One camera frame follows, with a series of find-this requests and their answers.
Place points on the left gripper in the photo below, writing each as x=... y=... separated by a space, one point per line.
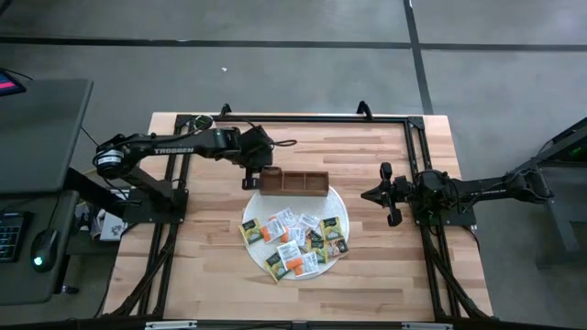
x=254 y=146

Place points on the black metal table frame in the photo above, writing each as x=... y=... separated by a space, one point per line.
x=321 y=119

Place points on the black desk caster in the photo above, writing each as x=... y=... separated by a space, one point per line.
x=69 y=289

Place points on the black computer mouse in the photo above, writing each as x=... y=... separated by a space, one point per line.
x=43 y=249

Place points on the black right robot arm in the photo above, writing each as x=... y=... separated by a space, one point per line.
x=481 y=188

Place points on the white round woven placemat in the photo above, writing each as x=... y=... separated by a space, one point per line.
x=330 y=204

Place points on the dark green tea bag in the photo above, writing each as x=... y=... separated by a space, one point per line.
x=314 y=237

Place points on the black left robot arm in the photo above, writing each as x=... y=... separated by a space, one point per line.
x=174 y=150

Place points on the black metal side table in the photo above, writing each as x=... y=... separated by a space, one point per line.
x=561 y=224

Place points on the white orange Tazo tea bag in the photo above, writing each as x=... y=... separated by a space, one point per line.
x=295 y=236
x=306 y=265
x=273 y=229
x=288 y=252

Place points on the grey standing desk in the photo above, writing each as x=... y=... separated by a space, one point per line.
x=41 y=137

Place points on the white printed box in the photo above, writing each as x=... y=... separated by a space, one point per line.
x=112 y=227

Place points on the black backlit keyboard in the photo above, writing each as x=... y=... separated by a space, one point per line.
x=11 y=236

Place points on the brown vanilla tea bag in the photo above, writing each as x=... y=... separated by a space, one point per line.
x=339 y=248

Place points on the wooden three-compartment box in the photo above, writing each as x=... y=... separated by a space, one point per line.
x=293 y=192

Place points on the silver frame bracket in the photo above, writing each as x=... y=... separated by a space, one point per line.
x=426 y=326
x=170 y=325

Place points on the screen with pink stripe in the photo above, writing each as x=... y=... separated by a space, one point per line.
x=9 y=84

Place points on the small plant in white pot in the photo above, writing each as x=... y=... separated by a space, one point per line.
x=202 y=122

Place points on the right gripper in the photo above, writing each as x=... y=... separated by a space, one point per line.
x=403 y=192

